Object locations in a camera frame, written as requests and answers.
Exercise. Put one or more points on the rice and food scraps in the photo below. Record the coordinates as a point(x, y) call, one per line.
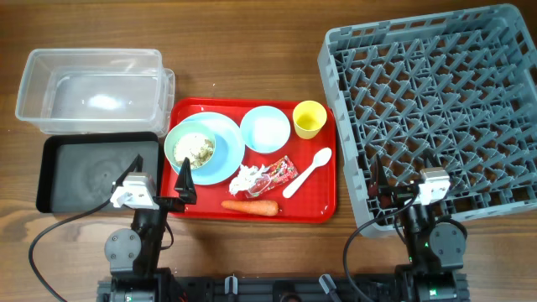
point(196, 147)

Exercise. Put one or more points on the white plastic spoon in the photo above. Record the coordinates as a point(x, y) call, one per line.
point(321, 158)

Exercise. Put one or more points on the yellow plastic cup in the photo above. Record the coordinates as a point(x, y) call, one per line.
point(309, 117)

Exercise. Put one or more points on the light blue plate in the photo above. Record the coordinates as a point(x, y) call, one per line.
point(229, 151)

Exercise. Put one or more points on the black food waste tray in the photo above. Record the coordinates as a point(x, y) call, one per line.
point(77, 171)

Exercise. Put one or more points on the red serving tray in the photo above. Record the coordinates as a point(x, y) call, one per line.
point(313, 202)

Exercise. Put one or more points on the white tissue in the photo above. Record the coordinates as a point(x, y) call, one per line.
point(246, 178)

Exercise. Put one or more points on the grey dishwasher rack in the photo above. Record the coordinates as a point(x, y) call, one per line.
point(461, 84)

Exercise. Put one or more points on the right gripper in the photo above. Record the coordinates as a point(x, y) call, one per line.
point(403, 197)

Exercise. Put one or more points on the clear plastic waste bin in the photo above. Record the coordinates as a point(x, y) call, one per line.
point(66, 91)

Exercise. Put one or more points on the red snack wrapper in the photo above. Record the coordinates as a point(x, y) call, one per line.
point(278, 173)

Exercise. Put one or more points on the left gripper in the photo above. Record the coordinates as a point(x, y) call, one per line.
point(164, 201)

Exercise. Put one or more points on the orange carrot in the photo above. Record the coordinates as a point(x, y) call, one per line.
point(255, 207)

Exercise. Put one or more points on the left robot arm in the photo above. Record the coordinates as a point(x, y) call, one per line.
point(133, 253)

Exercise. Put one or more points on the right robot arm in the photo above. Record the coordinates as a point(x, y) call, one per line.
point(435, 244)

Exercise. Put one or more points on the light blue bowl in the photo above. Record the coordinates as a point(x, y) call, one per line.
point(265, 129)

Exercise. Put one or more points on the green bowl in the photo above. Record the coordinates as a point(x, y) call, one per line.
point(180, 130)

